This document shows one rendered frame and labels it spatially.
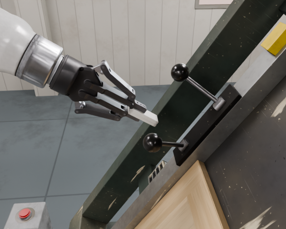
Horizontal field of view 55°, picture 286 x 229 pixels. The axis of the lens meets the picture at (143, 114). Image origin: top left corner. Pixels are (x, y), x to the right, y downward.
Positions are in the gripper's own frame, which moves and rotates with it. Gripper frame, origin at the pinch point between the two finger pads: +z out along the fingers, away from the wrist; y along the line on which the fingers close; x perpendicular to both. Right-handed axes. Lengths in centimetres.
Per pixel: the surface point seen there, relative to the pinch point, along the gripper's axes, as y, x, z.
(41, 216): 63, -16, -2
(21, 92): 203, -306, -49
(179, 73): -12.3, 1.1, 0.8
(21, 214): 65, -16, -9
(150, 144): -0.5, 11.0, 0.5
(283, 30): -29.0, 5.7, 9.6
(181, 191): 7.2, 10.5, 13.6
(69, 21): 80, -315, -34
